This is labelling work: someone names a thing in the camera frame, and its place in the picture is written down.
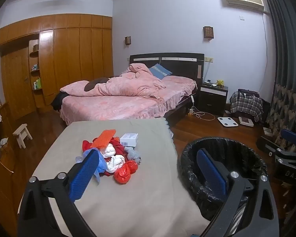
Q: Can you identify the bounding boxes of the blue pillow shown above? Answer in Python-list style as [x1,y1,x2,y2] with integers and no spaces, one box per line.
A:
[149,63,173,80]

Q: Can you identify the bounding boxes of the grey cloth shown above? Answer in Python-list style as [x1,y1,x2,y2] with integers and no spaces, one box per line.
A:
[125,147,141,165]

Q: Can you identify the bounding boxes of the white wall cable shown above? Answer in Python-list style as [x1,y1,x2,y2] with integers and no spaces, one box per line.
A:
[261,12,268,94]

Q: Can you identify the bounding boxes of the pink quilt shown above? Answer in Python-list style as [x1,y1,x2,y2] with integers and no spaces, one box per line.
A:
[60,63,167,99]

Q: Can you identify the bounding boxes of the red plastic bag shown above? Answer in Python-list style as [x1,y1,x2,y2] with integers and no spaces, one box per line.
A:
[113,160,139,184]

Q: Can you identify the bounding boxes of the dark nightstand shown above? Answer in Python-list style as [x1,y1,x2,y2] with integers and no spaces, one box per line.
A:
[199,82,229,116]

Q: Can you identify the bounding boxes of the pink bedsheet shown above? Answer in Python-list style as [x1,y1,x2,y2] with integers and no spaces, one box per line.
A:
[60,75,197,126]

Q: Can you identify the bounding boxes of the black cloth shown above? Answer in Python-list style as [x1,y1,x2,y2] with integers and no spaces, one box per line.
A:
[51,92,69,111]

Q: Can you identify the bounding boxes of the dark patterned curtain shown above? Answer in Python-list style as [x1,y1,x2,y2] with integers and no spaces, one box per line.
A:
[260,0,296,153]

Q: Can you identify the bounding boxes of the wooden desk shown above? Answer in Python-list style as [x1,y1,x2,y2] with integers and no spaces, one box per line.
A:
[0,102,18,230]

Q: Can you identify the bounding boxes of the air conditioner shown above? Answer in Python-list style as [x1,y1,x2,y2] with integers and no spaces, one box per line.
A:
[223,0,265,11]

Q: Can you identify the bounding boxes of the white floor cable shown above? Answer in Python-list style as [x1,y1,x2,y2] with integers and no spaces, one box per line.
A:
[194,111,215,120]

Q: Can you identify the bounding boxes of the red glove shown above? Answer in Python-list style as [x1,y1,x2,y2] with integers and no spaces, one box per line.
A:
[82,139,129,163]

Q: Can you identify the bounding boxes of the small white box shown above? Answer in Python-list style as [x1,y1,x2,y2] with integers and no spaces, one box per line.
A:
[120,133,139,147]

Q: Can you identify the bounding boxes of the orange textured cloth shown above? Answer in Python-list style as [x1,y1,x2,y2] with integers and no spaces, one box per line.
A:
[92,129,117,150]

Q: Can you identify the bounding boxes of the grey tablecloth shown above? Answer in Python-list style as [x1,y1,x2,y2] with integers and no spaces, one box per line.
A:
[31,118,210,237]

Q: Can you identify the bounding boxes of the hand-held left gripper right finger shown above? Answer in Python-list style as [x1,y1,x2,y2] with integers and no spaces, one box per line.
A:
[196,148,280,237]

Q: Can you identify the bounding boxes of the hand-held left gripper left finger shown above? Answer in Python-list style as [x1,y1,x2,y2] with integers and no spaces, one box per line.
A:
[17,149,100,237]

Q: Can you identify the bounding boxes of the small wooden stool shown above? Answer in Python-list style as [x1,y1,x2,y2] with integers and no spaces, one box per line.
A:
[13,123,33,149]

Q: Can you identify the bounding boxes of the large white tissue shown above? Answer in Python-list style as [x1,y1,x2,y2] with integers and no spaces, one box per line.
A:
[106,154,125,173]

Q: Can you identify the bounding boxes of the large wall lamp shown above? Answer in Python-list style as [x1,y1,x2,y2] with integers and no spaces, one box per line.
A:
[203,26,215,39]

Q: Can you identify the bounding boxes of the blue plastic bag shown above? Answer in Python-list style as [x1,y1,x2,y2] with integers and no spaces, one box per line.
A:
[76,148,108,183]

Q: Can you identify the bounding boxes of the dark brown cloth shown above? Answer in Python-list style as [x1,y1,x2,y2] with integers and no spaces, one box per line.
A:
[85,77,111,92]

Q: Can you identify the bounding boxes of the white bathroom scale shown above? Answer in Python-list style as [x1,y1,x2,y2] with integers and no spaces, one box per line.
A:
[217,117,238,128]

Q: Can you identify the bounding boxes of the black bin with bag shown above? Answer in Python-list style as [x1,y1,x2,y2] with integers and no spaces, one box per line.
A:
[177,136,269,221]

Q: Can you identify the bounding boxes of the wooden wardrobe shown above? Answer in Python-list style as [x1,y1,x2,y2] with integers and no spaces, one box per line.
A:
[0,13,113,121]

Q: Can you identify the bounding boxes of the framed bathroom scale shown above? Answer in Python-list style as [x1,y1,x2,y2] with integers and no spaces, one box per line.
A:
[238,116,255,127]

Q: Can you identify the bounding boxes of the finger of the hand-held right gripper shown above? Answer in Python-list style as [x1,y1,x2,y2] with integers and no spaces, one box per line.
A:
[280,128,296,151]
[256,136,284,156]

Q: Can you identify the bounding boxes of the dark wooden bed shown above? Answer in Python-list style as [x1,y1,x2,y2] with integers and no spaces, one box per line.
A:
[59,53,205,126]

